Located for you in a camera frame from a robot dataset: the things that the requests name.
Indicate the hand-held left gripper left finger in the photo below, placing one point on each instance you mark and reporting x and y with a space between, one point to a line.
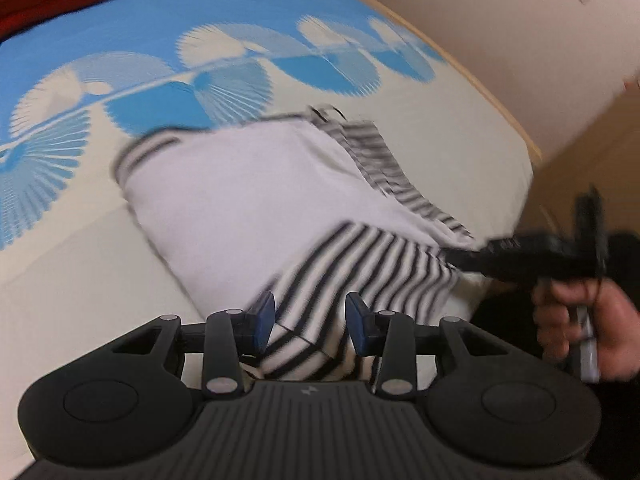
265 322

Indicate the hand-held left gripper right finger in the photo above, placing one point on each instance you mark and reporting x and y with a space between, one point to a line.
357 322

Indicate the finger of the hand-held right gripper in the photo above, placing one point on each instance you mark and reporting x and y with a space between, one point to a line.
462 259

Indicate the white black striped garment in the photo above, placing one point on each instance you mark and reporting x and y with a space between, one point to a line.
225 200

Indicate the person's right hand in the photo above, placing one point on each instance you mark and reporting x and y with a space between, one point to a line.
617 325

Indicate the blue white printed bed sheet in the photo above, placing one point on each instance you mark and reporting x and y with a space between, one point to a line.
75 260

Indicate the wooden bed frame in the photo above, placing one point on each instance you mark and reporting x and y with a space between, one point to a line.
520 132

